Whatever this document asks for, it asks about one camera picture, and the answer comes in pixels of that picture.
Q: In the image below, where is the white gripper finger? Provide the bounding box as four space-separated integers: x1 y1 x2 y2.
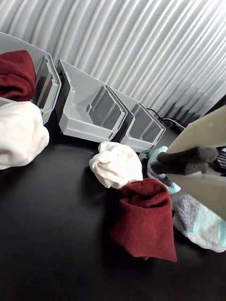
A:
150 161 226 222
156 104 226 165

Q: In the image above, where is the dark red sock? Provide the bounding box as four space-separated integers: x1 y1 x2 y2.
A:
0 49 37 102
110 178 178 263

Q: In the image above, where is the speckled grey and teal sock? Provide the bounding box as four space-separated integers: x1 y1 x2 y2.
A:
173 194 226 253

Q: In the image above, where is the teal sock with grey toe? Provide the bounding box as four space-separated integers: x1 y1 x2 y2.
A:
146 145 181 195

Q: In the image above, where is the white rolled sock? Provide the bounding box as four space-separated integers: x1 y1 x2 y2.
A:
89 141 144 190
0 101 50 170

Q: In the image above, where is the grey bin holding red sock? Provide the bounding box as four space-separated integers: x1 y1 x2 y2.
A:
0 32 62 125

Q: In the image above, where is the dark red sock in bin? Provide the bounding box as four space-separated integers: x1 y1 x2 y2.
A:
0 49 37 102

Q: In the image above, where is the black vented object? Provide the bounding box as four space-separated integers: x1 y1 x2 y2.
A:
213 147 226 176

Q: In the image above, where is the empty grey plastic bin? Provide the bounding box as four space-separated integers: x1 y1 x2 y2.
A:
109 87 167 153
56 58 128 143

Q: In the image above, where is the thin black cable by wall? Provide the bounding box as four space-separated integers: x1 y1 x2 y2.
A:
145 107 186 131

